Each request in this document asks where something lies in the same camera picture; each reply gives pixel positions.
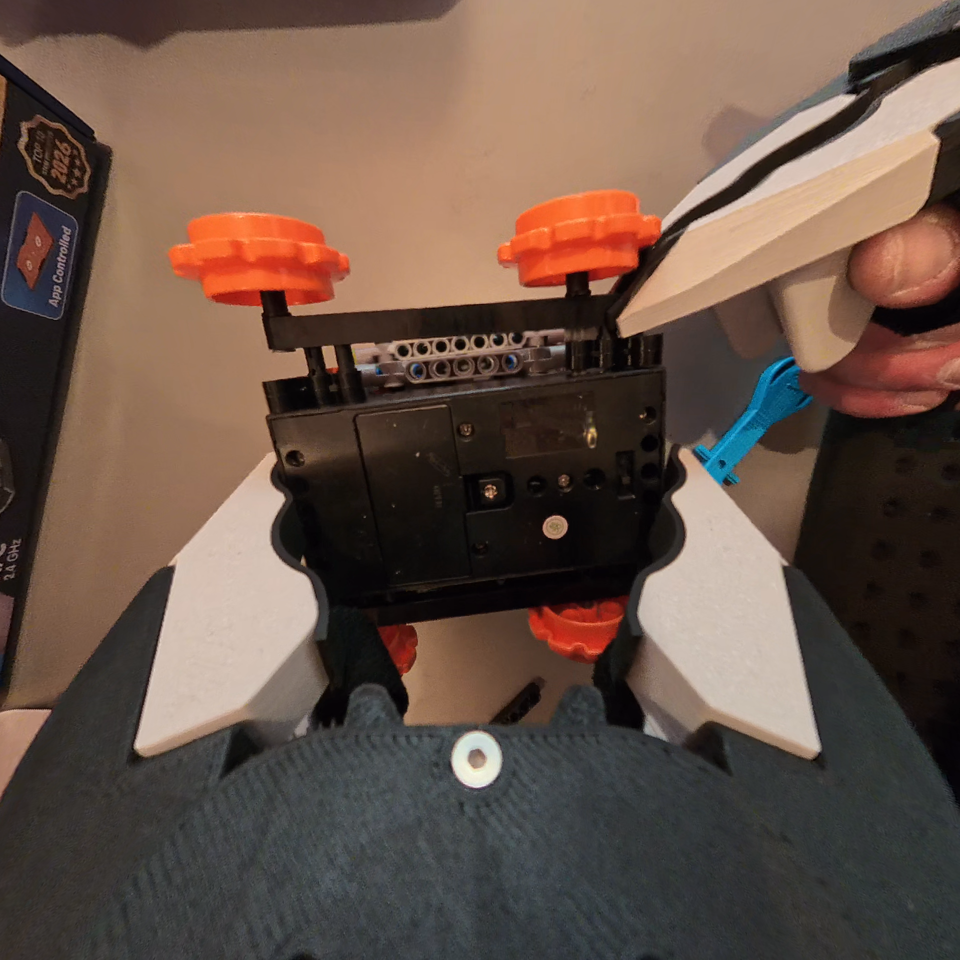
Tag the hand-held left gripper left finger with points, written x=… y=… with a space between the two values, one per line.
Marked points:
x=225 y=630

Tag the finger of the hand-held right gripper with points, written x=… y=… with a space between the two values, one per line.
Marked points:
x=757 y=157
x=787 y=225

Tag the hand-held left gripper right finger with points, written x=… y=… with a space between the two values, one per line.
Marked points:
x=727 y=630

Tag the blue plastic separator tool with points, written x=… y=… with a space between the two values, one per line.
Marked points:
x=757 y=420

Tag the toy robot model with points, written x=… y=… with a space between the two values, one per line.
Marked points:
x=465 y=465

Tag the person's right hand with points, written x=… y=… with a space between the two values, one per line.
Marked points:
x=907 y=300

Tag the dark perforated panel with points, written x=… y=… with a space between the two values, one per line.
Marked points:
x=885 y=562

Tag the black straight beam with holes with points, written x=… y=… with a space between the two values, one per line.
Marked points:
x=521 y=701

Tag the robot kit box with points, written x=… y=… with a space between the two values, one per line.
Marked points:
x=37 y=300

